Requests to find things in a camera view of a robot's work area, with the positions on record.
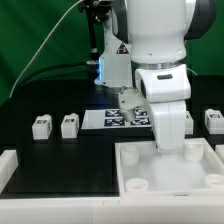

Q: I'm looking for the white right obstacle block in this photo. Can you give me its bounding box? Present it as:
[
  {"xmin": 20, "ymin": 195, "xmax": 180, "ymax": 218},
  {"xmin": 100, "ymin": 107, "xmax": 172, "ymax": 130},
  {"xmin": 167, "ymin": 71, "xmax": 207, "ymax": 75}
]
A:
[{"xmin": 215, "ymin": 145, "xmax": 224, "ymax": 163}]

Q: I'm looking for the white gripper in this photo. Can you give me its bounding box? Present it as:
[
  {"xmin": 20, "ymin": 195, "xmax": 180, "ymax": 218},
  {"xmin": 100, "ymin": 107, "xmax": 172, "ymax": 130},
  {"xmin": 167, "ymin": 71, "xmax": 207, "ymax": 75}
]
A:
[{"xmin": 135, "ymin": 64, "xmax": 191, "ymax": 151}]

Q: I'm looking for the black cable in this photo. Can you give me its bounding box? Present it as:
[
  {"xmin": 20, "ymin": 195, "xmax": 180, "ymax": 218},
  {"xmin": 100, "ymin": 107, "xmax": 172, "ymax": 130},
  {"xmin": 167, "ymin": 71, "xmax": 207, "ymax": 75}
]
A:
[{"xmin": 14, "ymin": 61, "xmax": 98, "ymax": 91}]

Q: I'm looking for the white front rail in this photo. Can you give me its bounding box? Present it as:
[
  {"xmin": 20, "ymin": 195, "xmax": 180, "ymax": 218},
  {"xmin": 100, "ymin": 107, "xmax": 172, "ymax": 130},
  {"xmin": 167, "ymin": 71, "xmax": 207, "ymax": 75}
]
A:
[{"xmin": 0, "ymin": 196, "xmax": 224, "ymax": 224}]

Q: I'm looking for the white square tabletop tray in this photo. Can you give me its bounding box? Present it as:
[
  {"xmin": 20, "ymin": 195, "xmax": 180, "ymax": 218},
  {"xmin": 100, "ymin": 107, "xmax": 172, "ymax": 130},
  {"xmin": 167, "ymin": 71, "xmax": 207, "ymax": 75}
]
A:
[{"xmin": 115, "ymin": 138, "xmax": 224, "ymax": 199}]

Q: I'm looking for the white cable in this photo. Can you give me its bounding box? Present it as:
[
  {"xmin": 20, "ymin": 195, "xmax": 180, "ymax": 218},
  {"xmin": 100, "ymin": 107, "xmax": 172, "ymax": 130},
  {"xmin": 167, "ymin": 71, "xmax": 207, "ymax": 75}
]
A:
[{"xmin": 9, "ymin": 0, "xmax": 84, "ymax": 98}]

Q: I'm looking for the white left obstacle block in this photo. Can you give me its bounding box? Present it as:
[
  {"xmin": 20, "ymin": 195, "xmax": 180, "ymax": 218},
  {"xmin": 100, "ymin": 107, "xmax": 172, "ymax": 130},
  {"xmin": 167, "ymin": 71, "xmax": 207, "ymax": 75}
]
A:
[{"xmin": 0, "ymin": 150, "xmax": 18, "ymax": 194}]

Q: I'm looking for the white obstacle block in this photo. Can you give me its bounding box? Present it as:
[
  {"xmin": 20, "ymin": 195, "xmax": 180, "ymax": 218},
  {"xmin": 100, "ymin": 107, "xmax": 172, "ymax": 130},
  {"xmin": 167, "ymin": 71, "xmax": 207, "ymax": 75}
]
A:
[
  {"xmin": 215, "ymin": 145, "xmax": 224, "ymax": 163},
  {"xmin": 0, "ymin": 150, "xmax": 18, "ymax": 194}
]

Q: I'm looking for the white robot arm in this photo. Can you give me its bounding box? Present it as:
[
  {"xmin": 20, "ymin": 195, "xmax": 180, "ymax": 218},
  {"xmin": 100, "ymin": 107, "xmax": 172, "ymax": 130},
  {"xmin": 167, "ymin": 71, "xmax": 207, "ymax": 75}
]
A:
[{"xmin": 93, "ymin": 0, "xmax": 216, "ymax": 151}]

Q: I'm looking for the white marker sheet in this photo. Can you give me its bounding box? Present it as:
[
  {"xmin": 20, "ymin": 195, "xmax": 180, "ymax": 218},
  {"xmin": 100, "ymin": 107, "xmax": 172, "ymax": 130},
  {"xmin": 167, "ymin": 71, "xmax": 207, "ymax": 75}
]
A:
[{"xmin": 82, "ymin": 108, "xmax": 151, "ymax": 130}]

